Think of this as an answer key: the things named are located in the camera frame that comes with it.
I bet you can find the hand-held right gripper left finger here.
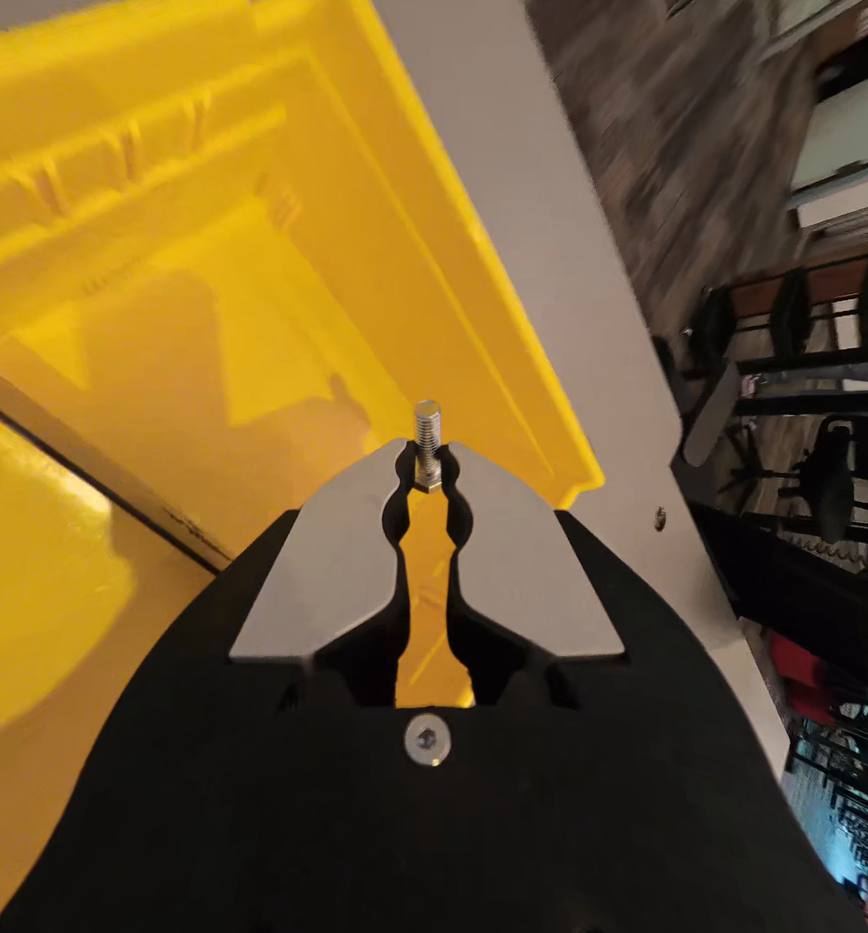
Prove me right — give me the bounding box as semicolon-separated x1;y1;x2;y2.
228;437;414;660

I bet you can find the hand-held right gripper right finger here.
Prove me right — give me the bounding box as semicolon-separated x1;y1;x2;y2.
440;439;628;660

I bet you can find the silver hex bolt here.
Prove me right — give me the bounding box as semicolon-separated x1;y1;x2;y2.
408;398;444;497

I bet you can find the yellow plastic bin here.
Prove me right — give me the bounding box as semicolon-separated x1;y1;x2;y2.
0;0;607;933

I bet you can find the black bin divider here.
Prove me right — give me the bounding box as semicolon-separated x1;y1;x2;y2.
0;353;232;574

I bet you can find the black chair grey armrest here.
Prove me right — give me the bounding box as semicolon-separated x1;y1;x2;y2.
670;359;742;469

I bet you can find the red bag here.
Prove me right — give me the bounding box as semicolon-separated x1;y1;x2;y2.
769;633;853;726

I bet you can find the black office chair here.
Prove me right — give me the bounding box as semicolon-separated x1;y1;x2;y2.
725;414;868;562

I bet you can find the black utility cart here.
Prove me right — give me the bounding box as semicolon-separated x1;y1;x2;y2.
685;248;868;398

